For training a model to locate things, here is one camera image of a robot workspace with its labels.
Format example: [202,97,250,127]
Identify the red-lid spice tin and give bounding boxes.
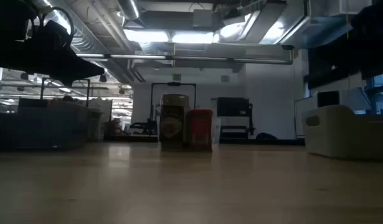
[187,109,214,152]

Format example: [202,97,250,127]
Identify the black rectangular stand frame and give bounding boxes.
[150,82,197,136]

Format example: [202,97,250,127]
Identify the black equipment cart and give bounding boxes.
[215,96,255,140]

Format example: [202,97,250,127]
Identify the black monitor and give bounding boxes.
[316,90,341,108]

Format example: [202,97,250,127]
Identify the white plastic bin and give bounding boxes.
[301,105,383,162]

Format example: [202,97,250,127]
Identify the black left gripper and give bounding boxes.
[0,0,105,87]

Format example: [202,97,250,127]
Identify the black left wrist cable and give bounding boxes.
[38,6,75,47]

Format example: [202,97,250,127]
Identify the ceiling light panel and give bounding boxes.
[123,29,217,45]

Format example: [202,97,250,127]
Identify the round silver air duct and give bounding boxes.
[117,0,141,21]

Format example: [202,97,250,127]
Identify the white board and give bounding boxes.
[88,98,113,141]

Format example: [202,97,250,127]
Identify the dark grey translucent bin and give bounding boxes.
[0,98,102,151]

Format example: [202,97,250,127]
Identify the long ceiling pipe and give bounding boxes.
[75,53,293,65]

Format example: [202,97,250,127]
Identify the gold-lid spice jar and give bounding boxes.
[159,93,191,152]

